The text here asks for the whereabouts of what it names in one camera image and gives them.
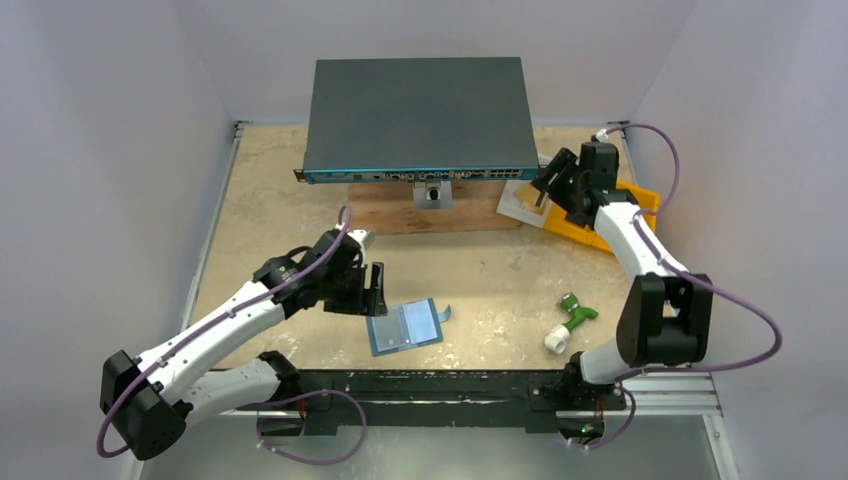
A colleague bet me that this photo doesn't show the yellow bin right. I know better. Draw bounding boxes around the yellow bin right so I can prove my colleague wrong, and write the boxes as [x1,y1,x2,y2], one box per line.
[590,179,661,254]

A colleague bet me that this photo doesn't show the green pipe valve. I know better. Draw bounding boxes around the green pipe valve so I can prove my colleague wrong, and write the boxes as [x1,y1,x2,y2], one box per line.
[559,292,598,332]

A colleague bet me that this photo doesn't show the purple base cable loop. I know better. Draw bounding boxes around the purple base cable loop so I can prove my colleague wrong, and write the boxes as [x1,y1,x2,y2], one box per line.
[254,389,368,466]

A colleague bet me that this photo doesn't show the yellow bin left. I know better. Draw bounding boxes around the yellow bin left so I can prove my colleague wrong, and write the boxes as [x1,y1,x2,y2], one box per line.
[543,201,612,253]

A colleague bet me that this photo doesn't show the grey network switch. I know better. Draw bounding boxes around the grey network switch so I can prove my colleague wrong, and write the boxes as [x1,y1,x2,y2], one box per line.
[294,57,539,184]

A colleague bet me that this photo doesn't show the blue card holder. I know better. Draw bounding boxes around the blue card holder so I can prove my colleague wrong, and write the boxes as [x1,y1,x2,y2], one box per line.
[365,297,453,358]

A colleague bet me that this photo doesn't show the white pvc pipe fitting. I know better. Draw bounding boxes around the white pvc pipe fitting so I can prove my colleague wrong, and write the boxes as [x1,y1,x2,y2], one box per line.
[543,324,571,355]

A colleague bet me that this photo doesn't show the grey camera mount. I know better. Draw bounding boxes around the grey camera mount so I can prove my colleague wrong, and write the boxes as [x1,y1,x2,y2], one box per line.
[412,180,454,210]

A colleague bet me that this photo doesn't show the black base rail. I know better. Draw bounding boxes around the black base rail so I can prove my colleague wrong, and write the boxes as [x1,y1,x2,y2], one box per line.
[249,369,627,435]

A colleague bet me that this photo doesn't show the amber item in tray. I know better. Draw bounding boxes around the amber item in tray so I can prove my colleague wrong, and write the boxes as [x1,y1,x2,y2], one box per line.
[514,183,547,215]

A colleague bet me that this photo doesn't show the wooden board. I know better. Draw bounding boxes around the wooden board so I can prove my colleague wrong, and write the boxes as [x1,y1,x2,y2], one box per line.
[347,181,522,235]

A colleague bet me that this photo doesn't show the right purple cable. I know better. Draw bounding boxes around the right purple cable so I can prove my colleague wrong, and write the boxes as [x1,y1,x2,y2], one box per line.
[596,123,784,384]

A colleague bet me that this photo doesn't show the clear plastic card sleeves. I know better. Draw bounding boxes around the clear plastic card sleeves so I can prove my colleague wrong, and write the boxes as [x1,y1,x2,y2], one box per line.
[370,301,440,352]

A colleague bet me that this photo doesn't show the yellow bin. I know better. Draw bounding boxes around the yellow bin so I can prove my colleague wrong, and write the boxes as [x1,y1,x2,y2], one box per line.
[590,179,661,254]
[543,201,612,253]

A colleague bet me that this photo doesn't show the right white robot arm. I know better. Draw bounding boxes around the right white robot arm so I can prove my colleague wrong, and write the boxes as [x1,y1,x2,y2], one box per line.
[531,141,713,407]

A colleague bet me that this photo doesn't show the white tray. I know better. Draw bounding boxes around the white tray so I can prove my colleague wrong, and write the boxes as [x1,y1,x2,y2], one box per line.
[496,180,554,230]

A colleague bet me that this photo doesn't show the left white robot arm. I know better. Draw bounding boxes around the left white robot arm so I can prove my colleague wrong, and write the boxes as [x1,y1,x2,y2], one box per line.
[95,224,387,460]

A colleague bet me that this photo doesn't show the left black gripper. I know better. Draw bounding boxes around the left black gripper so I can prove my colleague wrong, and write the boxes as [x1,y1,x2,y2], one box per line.
[321,259,385,315]

